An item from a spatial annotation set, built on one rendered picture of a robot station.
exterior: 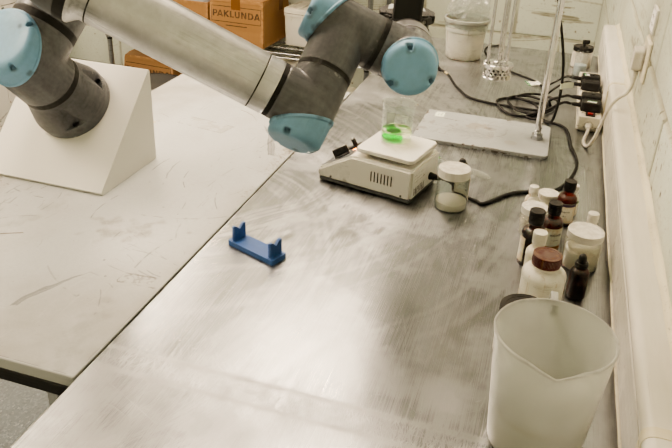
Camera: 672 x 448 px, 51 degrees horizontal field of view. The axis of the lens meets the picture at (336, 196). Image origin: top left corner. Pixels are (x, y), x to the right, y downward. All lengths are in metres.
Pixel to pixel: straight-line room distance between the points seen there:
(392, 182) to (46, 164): 0.65
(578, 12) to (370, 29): 2.76
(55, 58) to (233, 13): 2.34
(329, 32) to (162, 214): 0.50
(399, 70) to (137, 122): 0.64
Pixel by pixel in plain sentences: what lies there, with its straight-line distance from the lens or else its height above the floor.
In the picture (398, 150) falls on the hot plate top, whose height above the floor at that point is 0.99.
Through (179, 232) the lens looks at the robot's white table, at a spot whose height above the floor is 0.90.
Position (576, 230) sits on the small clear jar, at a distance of 1.19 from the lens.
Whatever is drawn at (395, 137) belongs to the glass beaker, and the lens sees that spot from 1.35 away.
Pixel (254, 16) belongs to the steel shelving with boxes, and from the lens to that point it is 3.57.
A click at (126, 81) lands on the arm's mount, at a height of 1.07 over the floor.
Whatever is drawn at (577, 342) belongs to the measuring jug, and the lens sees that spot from 0.86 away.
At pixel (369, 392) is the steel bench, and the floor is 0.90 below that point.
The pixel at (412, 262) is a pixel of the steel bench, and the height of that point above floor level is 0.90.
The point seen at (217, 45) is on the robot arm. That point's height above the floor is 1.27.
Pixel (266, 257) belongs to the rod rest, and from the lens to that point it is 1.13.
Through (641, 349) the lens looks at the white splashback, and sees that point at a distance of 0.89.
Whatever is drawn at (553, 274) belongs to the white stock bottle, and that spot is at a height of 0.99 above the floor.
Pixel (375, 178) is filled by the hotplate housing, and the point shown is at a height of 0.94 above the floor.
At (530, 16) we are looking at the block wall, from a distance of 3.69.
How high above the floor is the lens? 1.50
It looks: 27 degrees down
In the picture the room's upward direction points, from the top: 3 degrees clockwise
